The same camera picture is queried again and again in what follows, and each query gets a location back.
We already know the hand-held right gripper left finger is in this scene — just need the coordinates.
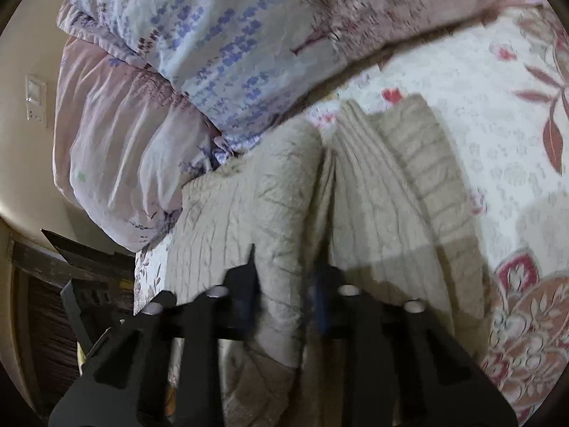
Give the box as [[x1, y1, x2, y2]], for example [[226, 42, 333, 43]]
[[48, 244, 262, 427]]

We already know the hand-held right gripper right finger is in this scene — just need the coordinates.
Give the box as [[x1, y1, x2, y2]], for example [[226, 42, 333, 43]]
[[310, 255, 520, 427]]

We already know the beige cable-knit sweater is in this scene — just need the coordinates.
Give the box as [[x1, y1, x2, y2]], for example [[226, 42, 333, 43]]
[[164, 93, 495, 427]]

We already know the pink floral pillow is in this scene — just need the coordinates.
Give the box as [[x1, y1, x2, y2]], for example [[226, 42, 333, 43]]
[[52, 36, 227, 253]]

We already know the dark wooden bedside table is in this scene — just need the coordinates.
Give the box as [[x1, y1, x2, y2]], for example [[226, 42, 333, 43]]
[[8, 229, 136, 412]]

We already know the white floral bed sheet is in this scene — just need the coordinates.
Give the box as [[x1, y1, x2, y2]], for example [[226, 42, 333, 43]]
[[133, 4, 569, 423]]

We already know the blue flower tree print pillow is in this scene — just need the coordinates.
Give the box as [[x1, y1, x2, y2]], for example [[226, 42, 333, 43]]
[[55, 0, 545, 145]]

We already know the white wall switch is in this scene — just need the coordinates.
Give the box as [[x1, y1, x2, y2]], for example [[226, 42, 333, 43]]
[[25, 73, 48, 104]]

